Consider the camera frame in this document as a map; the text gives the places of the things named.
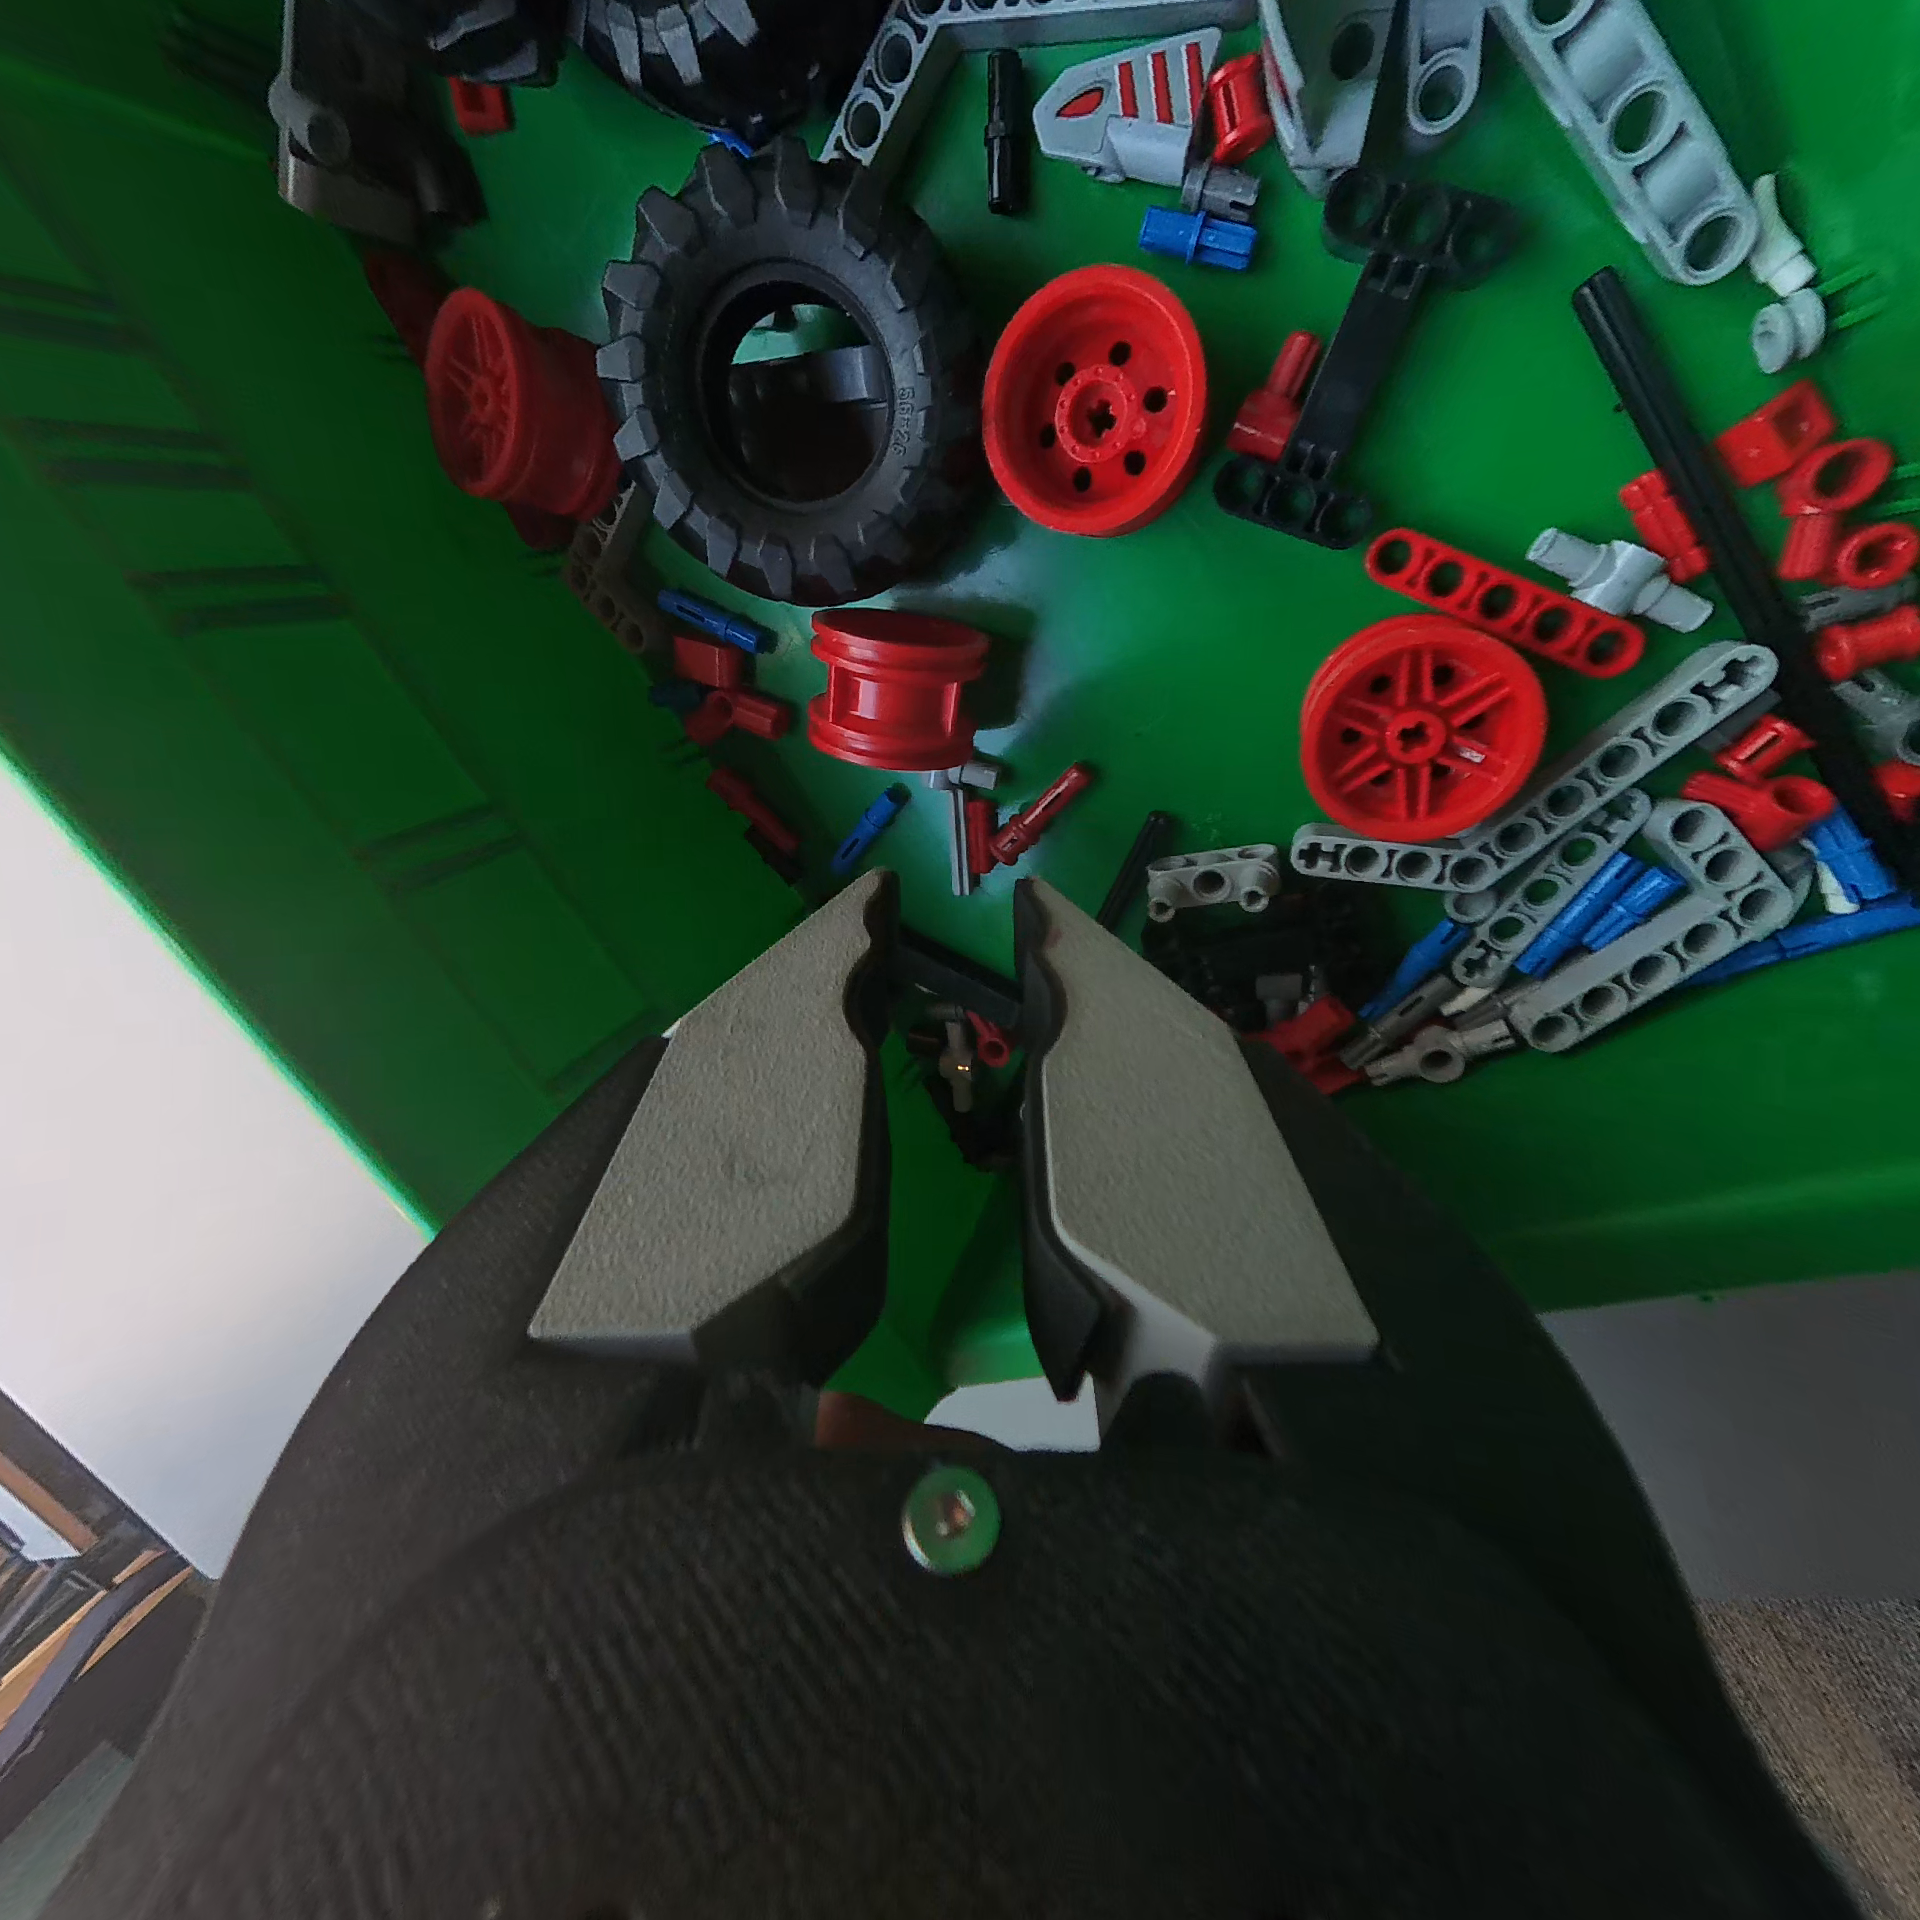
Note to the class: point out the small blue lego pin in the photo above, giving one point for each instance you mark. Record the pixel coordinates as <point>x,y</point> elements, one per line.
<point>870,828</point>

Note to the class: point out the red lego beam with holes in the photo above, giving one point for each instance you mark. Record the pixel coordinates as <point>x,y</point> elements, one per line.
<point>1474,587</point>

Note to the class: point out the dark grey short lego beam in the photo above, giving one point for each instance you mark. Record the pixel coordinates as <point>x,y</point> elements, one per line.
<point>610,580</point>

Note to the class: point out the small red lego piece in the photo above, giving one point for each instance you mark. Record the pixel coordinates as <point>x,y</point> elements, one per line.
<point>704,661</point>
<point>751,820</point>
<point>735,717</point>

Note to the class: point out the long blue lego pin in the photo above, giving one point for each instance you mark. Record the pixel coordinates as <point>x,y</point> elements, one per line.
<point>715,617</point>

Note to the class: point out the pile of grey blue beams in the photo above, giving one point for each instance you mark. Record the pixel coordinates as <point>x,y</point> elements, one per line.
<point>1694,885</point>

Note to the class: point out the red angled lego connector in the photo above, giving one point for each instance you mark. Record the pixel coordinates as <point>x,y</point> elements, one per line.
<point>1271,406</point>

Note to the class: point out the pale grey cross connector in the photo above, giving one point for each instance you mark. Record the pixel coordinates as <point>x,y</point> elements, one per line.
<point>1612,572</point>

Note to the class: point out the black lego steering link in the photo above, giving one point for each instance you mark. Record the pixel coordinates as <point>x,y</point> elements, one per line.
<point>1359,352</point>

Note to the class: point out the pale grey small connector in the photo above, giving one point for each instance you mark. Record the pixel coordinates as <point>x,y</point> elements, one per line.
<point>1787,328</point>
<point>1774,233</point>

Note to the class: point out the small red lego brick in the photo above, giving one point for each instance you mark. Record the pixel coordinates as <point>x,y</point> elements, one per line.
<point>480,101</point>

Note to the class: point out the black lego block cluster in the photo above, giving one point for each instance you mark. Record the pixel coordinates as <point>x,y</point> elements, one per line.
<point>1245,960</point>

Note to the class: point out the green plastic bin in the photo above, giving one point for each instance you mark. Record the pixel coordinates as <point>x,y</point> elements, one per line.
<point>301,750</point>

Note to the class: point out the red spoked wheel rim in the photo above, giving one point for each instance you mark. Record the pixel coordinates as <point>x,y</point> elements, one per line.
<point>503,399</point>
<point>1418,735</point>

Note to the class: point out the light grey curved lego panel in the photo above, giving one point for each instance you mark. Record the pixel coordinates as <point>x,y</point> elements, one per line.
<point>1319,120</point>

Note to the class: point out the black knobby tire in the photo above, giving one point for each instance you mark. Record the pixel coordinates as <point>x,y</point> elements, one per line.
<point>668,54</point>

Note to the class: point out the red lego pin connector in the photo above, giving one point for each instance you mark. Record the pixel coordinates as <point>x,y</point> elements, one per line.
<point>1237,107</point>

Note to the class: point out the small black lego assembly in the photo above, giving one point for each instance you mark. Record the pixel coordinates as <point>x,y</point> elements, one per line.
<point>962,983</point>

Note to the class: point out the dark grey axle connector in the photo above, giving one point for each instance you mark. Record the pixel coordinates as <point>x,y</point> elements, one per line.
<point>1224,188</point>

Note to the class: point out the thin grey lego axle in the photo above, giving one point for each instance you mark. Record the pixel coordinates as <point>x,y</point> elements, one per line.
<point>963,832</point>

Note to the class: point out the large black lego assembly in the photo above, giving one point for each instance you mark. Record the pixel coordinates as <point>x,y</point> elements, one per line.
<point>360,135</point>

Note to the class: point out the grey panel with red stripes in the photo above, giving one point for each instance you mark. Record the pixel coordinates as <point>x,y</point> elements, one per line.
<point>1141,143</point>

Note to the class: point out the thin black lego axle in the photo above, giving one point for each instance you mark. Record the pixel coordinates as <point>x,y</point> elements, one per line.
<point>1133,867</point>

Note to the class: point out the red wheel rim round holes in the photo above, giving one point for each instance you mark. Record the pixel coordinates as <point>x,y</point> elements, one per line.
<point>1050,331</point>

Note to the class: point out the red lego bush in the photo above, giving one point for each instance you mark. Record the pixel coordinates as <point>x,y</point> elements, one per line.
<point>1306,1039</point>

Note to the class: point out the large black rubber tire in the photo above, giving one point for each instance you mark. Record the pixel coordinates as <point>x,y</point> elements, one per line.
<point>662,301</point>

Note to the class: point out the large grey lego frame beam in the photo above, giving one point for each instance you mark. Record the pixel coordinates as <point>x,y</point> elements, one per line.
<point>1676,169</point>

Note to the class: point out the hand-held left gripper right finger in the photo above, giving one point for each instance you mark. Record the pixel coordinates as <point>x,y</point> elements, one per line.
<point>1172,1172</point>

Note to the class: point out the light grey short lego beam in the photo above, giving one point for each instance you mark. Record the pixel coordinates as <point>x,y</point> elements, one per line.
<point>1202,896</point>

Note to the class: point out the narrow red wheel hub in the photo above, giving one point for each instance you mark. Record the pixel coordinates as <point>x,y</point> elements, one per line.
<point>885,699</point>

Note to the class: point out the long black lego axle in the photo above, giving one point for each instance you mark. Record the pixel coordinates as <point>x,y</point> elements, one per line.
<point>1683,451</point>

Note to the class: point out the cluster of red lego connectors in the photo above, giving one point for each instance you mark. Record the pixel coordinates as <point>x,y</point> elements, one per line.
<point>1839,481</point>

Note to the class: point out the grey lego liftarm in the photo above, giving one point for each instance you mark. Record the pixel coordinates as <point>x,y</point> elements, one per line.
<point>1464,30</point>

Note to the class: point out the black lego pin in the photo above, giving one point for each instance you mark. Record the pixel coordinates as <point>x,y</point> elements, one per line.
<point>1002,135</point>

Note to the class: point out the red lego axle pin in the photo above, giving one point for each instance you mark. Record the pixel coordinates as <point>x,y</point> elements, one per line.
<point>1036,820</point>

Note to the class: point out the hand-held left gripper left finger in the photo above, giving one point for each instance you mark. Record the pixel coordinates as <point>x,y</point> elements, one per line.
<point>735,1142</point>

